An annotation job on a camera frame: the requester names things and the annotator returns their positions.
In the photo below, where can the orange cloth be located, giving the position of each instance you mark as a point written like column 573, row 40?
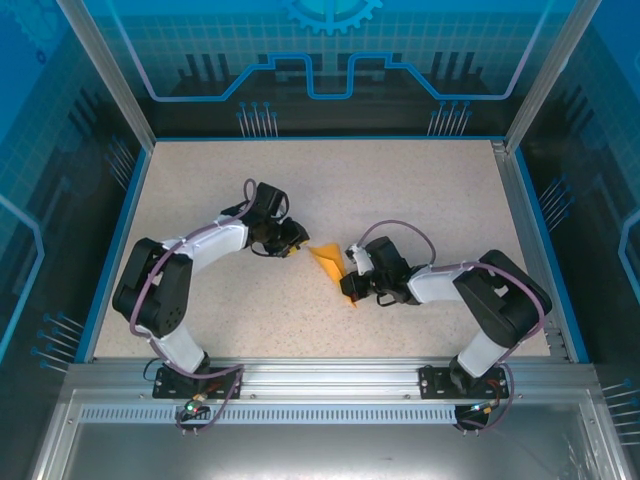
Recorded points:
column 330, row 257

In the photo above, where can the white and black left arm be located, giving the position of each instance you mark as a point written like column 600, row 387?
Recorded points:
column 170, row 305

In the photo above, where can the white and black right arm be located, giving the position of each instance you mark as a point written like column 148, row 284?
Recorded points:
column 505, row 305

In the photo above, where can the small connector plug with LED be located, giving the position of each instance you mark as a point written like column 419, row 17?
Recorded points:
column 192, row 407
column 484, row 407

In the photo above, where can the aluminium side channel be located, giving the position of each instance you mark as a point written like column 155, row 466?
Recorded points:
column 520, row 200

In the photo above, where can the blue table edge trim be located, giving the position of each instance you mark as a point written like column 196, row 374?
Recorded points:
column 116, row 260

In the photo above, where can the grey metal tray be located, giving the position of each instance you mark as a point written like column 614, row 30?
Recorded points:
column 320, row 450

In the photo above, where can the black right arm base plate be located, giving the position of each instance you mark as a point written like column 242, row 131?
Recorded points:
column 435, row 385

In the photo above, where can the aluminium front rail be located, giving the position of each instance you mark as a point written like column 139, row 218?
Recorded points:
column 325, row 380

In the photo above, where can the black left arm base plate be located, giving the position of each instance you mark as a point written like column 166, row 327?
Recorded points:
column 170, row 387

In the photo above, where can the aluminium corner post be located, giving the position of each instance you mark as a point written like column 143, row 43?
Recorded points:
column 110, row 75
column 546, row 75

